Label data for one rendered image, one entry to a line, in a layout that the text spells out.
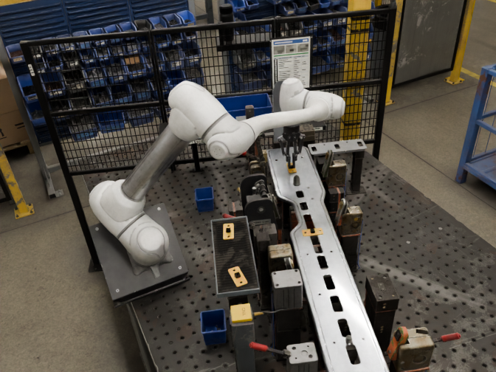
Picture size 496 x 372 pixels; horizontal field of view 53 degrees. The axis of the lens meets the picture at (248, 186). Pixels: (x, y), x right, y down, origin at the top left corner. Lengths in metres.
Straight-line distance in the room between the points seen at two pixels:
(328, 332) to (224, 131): 0.75
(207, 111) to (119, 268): 0.89
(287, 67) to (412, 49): 2.64
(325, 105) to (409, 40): 3.13
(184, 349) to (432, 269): 1.15
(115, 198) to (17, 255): 1.94
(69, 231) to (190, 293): 1.82
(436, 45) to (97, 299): 3.97
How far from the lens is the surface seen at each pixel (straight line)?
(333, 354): 1.67
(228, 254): 1.73
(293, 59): 2.74
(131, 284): 2.25
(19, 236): 4.03
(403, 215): 2.66
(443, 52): 5.57
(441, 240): 2.56
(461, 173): 4.15
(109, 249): 2.26
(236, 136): 1.69
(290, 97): 2.16
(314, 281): 1.86
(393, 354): 1.68
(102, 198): 2.06
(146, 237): 2.00
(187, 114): 1.71
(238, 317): 1.55
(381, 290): 1.82
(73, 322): 3.26
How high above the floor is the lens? 2.36
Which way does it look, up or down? 36 degrees down
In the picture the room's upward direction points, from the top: 4 degrees counter-clockwise
